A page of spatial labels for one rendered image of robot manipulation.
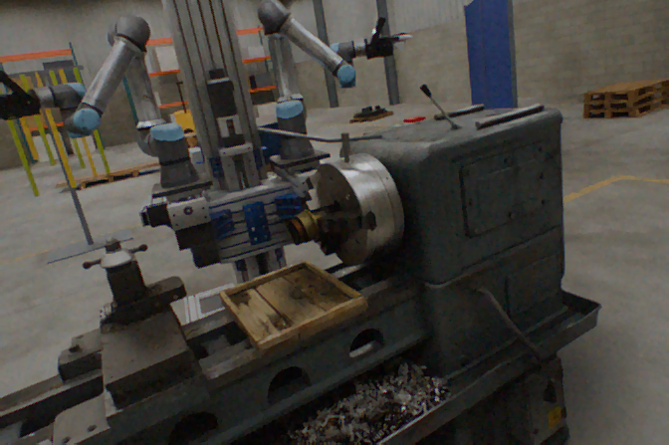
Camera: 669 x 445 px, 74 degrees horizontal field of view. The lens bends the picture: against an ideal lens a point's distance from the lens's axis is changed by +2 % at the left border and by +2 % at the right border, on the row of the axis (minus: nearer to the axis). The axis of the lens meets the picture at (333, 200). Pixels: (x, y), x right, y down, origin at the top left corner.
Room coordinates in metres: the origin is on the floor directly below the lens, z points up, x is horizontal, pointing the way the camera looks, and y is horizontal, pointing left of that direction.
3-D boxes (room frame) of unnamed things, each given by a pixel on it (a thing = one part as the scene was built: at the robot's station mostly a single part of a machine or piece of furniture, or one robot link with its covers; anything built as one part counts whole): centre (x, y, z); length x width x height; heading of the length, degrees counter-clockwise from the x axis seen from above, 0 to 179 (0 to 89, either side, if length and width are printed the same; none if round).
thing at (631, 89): (7.66, -5.29, 0.22); 1.25 x 0.86 x 0.44; 119
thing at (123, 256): (1.04, 0.55, 1.13); 0.08 x 0.08 x 0.03
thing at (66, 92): (1.70, 0.88, 1.56); 0.11 x 0.08 x 0.09; 130
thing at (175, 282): (1.06, 0.52, 0.99); 0.20 x 0.10 x 0.05; 116
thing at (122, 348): (0.99, 0.52, 0.95); 0.43 x 0.17 x 0.05; 26
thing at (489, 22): (7.57, -2.88, 1.18); 4.12 x 0.80 x 2.35; 168
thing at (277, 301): (1.14, 0.17, 0.89); 0.36 x 0.30 x 0.04; 26
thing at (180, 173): (1.76, 0.59, 1.21); 0.15 x 0.15 x 0.10
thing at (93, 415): (0.95, 0.56, 0.90); 0.47 x 0.30 x 0.06; 26
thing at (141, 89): (1.86, 0.67, 1.54); 0.15 x 0.12 x 0.55; 40
